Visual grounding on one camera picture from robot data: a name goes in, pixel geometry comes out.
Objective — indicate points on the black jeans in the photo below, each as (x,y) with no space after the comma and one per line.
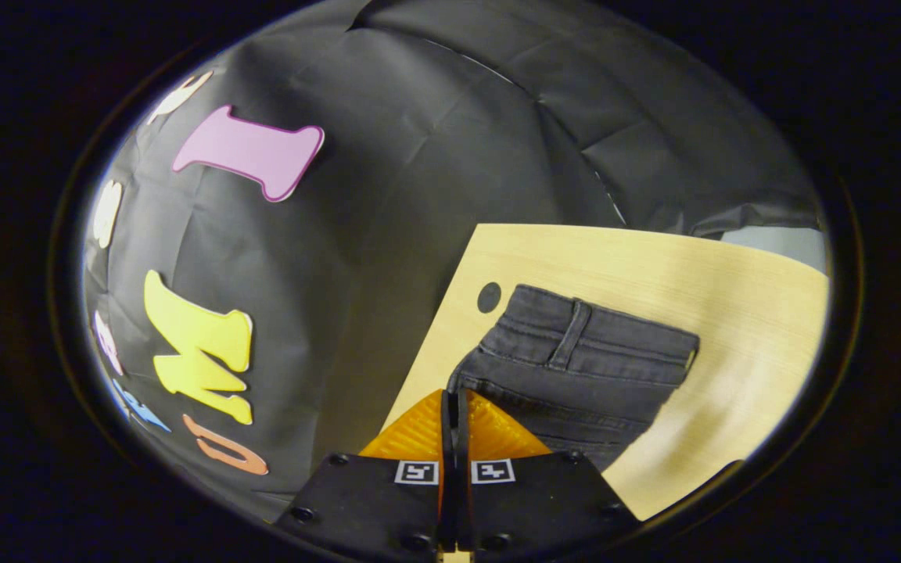
(576,367)

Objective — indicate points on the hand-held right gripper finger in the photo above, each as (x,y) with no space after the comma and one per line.
(447,500)
(464,500)

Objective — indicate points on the black backdrop cloth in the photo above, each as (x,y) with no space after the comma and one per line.
(419,156)

